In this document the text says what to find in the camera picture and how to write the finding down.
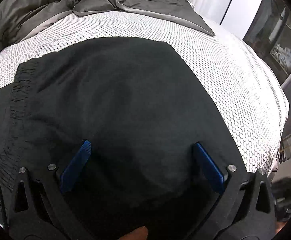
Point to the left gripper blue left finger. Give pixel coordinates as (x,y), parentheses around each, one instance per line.
(75,166)

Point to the white wardrobe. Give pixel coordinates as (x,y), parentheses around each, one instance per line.
(234,15)

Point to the dark shelf unit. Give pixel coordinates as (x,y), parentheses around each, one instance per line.
(269,35)

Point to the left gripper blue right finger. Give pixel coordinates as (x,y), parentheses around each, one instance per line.
(210,169)

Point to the white honeycomb mattress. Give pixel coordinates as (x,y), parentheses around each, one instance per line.
(243,87)

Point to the black pants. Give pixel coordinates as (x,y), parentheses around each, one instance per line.
(142,109)

